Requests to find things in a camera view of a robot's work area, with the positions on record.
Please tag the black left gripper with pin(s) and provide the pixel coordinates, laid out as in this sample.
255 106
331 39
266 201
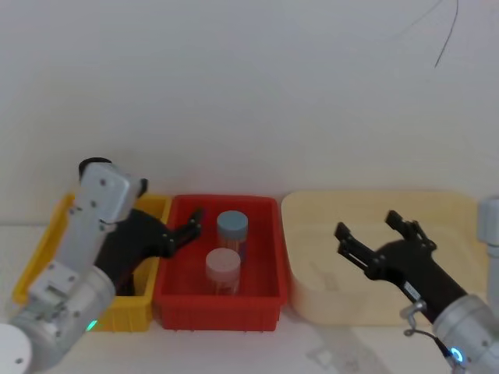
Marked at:
130 239

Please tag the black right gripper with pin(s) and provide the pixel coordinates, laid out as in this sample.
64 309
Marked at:
417 267

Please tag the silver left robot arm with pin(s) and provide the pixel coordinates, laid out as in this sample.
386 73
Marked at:
82 218

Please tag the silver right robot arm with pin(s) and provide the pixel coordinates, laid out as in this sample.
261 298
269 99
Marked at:
469 323

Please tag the clear jar with blue lid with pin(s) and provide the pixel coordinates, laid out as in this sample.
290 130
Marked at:
232 226

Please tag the cream plastic tray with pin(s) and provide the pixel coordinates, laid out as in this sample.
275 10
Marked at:
335 304

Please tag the clear jar with white lid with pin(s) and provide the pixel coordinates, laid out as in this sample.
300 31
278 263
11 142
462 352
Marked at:
222 267

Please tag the yellow plastic bin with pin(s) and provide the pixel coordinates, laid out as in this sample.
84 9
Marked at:
130 315

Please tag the red plastic bin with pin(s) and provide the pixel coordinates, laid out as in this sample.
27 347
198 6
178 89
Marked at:
218 311

